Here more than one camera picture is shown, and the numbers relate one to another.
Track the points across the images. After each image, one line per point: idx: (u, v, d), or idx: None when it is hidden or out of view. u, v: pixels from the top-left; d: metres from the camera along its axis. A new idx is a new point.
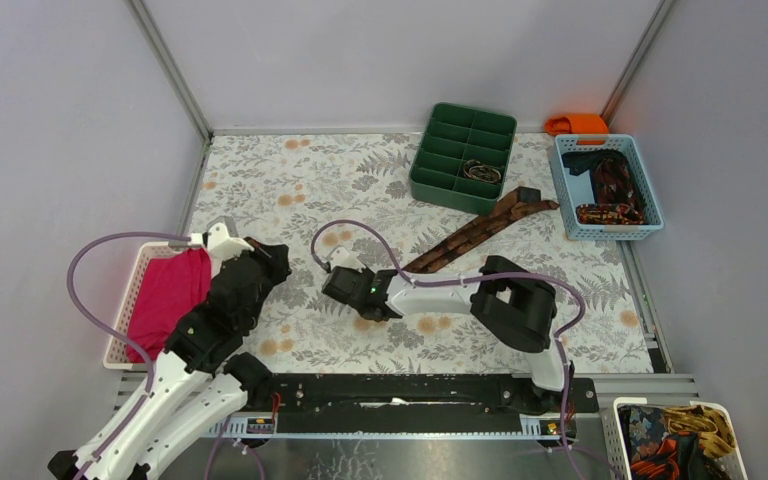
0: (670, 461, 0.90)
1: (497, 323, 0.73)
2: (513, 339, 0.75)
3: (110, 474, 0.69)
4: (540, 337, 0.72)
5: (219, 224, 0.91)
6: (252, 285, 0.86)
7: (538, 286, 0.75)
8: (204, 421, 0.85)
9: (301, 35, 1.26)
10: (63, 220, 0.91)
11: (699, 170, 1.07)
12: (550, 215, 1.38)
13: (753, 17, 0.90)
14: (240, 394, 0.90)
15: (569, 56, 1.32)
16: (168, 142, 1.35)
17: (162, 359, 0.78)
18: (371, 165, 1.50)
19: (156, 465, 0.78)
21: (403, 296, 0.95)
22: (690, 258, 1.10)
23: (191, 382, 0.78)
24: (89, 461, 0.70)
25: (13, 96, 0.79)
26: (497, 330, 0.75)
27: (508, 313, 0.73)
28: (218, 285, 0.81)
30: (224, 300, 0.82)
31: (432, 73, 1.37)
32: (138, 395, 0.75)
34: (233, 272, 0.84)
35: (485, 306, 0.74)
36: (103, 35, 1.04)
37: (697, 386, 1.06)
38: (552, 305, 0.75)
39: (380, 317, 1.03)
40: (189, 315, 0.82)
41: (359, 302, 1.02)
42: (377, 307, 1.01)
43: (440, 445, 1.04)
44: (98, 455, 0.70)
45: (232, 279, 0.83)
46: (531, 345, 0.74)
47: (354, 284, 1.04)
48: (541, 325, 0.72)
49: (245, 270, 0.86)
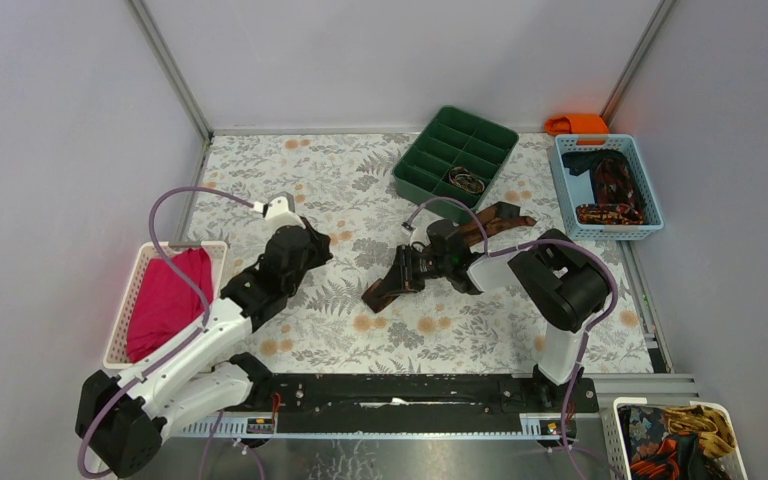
0: (670, 460, 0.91)
1: (531, 281, 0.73)
2: (543, 304, 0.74)
3: (153, 396, 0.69)
4: (572, 312, 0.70)
5: (282, 197, 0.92)
6: (303, 251, 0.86)
7: (589, 267, 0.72)
8: (213, 398, 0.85)
9: (301, 35, 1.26)
10: (62, 221, 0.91)
11: (699, 171, 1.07)
12: (549, 215, 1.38)
13: (755, 16, 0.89)
14: (245, 386, 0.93)
15: (570, 56, 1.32)
16: (167, 142, 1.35)
17: (216, 303, 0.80)
18: (371, 165, 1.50)
19: (172, 421, 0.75)
21: (480, 264, 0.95)
22: (690, 258, 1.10)
23: (240, 330, 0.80)
24: (135, 381, 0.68)
25: (13, 95, 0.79)
26: (530, 289, 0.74)
27: (545, 276, 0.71)
28: (273, 248, 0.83)
30: (277, 262, 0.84)
31: (431, 74, 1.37)
32: (193, 328, 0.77)
34: (288, 236, 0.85)
35: (525, 262, 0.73)
36: (102, 35, 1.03)
37: (697, 386, 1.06)
38: (600, 293, 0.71)
39: (463, 289, 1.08)
40: (242, 274, 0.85)
41: (451, 269, 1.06)
42: (462, 280, 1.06)
43: (440, 446, 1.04)
44: (145, 376, 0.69)
45: (285, 241, 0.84)
46: (560, 318, 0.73)
47: (460, 246, 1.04)
48: (576, 303, 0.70)
49: (295, 236, 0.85)
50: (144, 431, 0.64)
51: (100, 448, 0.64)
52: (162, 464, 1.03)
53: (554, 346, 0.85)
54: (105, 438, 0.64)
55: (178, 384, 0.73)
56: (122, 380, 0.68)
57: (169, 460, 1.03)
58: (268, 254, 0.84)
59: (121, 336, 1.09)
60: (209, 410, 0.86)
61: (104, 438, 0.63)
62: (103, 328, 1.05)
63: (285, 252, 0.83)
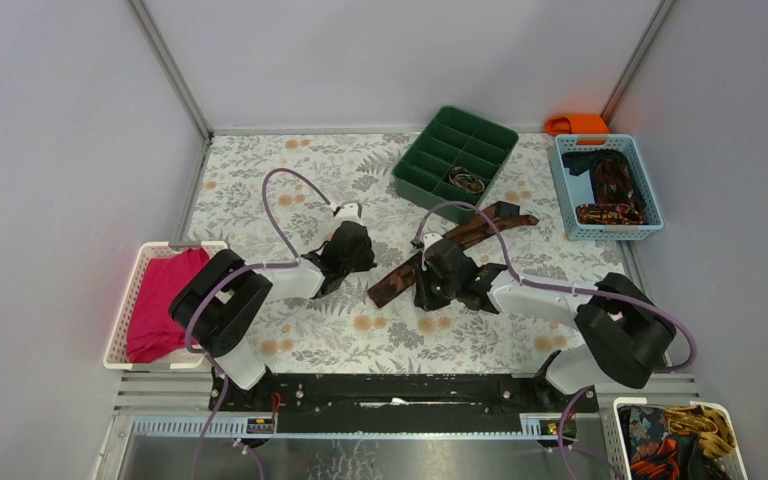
0: (670, 461, 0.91)
1: (598, 338, 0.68)
2: (607, 363, 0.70)
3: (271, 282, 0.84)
4: (643, 369, 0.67)
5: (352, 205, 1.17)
6: (361, 242, 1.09)
7: (655, 320, 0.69)
8: (241, 359, 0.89)
9: (302, 35, 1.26)
10: (62, 221, 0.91)
11: (700, 171, 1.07)
12: (549, 215, 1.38)
13: (756, 15, 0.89)
14: (258, 371, 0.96)
15: (570, 55, 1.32)
16: (168, 143, 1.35)
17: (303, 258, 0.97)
18: (371, 165, 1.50)
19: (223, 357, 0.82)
21: (506, 293, 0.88)
22: (689, 259, 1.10)
23: (315, 283, 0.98)
24: (259, 266, 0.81)
25: (13, 93, 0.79)
26: (597, 347, 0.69)
27: (618, 335, 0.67)
28: (341, 237, 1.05)
30: (341, 249, 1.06)
31: (431, 74, 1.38)
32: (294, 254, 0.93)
34: (352, 227, 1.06)
35: (593, 319, 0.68)
36: (103, 35, 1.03)
37: (697, 386, 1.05)
38: (664, 346, 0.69)
39: (477, 306, 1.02)
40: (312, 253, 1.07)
41: (459, 284, 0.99)
42: (474, 296, 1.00)
43: (440, 446, 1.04)
44: (267, 266, 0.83)
45: (351, 230, 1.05)
46: (624, 374, 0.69)
47: (463, 262, 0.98)
48: (646, 361, 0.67)
49: (356, 229, 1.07)
50: (250, 314, 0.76)
51: (204, 318, 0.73)
52: (163, 465, 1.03)
53: (573, 367, 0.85)
54: (207, 319, 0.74)
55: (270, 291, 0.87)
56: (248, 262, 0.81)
57: (170, 459, 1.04)
58: (336, 242, 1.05)
59: (121, 336, 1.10)
60: (233, 370, 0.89)
61: (211, 310, 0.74)
62: (104, 329, 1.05)
63: (348, 238, 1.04)
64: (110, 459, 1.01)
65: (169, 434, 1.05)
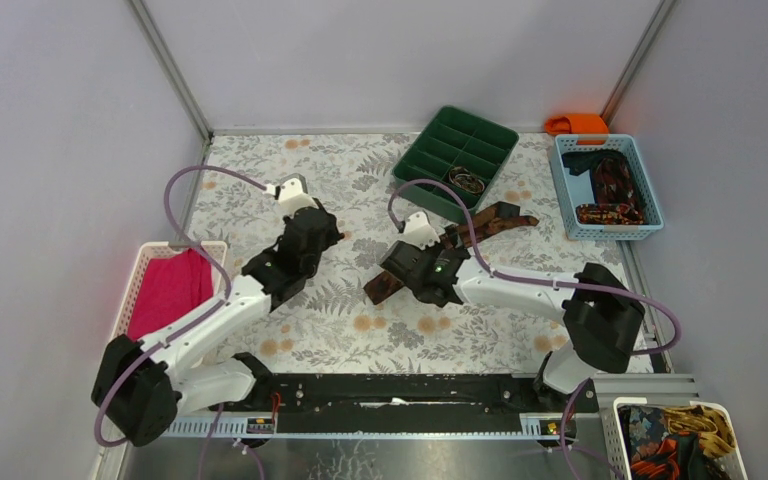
0: (670, 460, 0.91)
1: (589, 337, 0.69)
2: (592, 355, 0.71)
3: (176, 361, 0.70)
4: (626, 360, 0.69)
5: (294, 179, 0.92)
6: (321, 233, 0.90)
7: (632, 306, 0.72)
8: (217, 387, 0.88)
9: (301, 35, 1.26)
10: (62, 221, 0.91)
11: (700, 171, 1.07)
12: (549, 215, 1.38)
13: (756, 14, 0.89)
14: (249, 382, 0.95)
15: (571, 55, 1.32)
16: (167, 142, 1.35)
17: (238, 279, 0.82)
18: (371, 165, 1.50)
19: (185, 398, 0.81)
21: (474, 284, 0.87)
22: (690, 259, 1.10)
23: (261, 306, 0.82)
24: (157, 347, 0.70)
25: (14, 94, 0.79)
26: (586, 344, 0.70)
27: (606, 330, 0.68)
28: (292, 229, 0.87)
30: (296, 244, 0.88)
31: (431, 74, 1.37)
32: (215, 301, 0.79)
34: (305, 219, 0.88)
35: (582, 317, 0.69)
36: (102, 36, 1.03)
37: (697, 386, 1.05)
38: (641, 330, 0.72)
39: (442, 298, 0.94)
40: (261, 255, 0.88)
41: (418, 281, 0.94)
42: (438, 288, 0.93)
43: (440, 445, 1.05)
44: (168, 342, 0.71)
45: (304, 223, 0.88)
46: (610, 364, 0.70)
47: (416, 261, 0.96)
48: (627, 346, 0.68)
49: (313, 218, 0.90)
50: (163, 398, 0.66)
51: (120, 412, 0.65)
52: (163, 466, 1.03)
53: (565, 367, 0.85)
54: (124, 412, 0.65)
55: (196, 355, 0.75)
56: (146, 344, 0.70)
57: (169, 459, 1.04)
58: (287, 234, 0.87)
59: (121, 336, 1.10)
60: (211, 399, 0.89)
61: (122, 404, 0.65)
62: (103, 328, 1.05)
63: (302, 234, 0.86)
64: (110, 459, 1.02)
65: (169, 434, 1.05)
